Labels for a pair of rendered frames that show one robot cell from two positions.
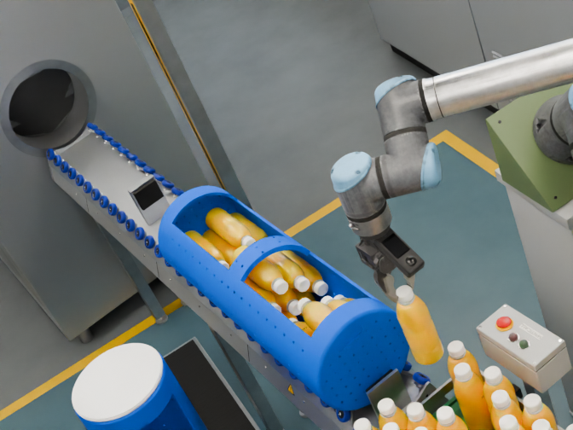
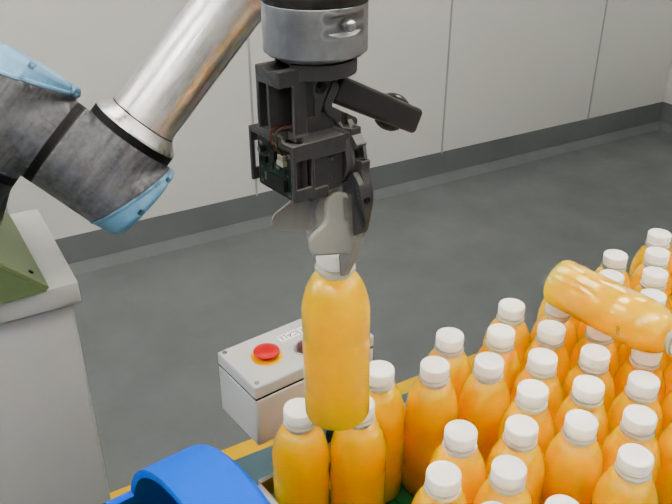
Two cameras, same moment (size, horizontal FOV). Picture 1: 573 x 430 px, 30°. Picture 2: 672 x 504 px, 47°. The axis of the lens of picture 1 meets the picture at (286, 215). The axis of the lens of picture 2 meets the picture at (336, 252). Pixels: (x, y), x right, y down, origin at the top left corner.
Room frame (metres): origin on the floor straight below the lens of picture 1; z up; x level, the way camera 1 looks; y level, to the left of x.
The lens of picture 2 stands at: (1.97, 0.47, 1.73)
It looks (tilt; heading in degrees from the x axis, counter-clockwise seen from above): 29 degrees down; 252
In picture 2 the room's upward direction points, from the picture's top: straight up
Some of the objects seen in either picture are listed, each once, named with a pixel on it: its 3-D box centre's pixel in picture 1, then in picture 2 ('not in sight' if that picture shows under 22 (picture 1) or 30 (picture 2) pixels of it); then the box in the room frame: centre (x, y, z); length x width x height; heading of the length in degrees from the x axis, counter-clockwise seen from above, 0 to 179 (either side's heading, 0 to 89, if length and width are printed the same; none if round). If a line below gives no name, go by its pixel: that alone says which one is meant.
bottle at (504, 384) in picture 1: (502, 403); (377, 434); (1.67, -0.28, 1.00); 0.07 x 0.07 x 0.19
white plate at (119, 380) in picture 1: (117, 380); not in sight; (2.29, 0.63, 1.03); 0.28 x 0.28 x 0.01
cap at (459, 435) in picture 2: (446, 416); (460, 439); (1.62, -0.14, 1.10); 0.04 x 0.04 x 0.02
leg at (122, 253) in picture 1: (132, 270); not in sight; (3.74, 0.70, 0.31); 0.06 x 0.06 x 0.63; 19
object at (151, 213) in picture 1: (151, 200); not in sight; (3.11, 0.40, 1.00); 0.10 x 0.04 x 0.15; 109
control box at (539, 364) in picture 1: (523, 347); (297, 371); (1.75, -0.38, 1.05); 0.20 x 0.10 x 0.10; 19
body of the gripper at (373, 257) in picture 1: (378, 243); (310, 124); (1.79, -0.16, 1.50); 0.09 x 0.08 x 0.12; 19
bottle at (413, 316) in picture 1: (417, 326); (336, 340); (1.76, -0.17, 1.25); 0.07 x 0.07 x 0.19
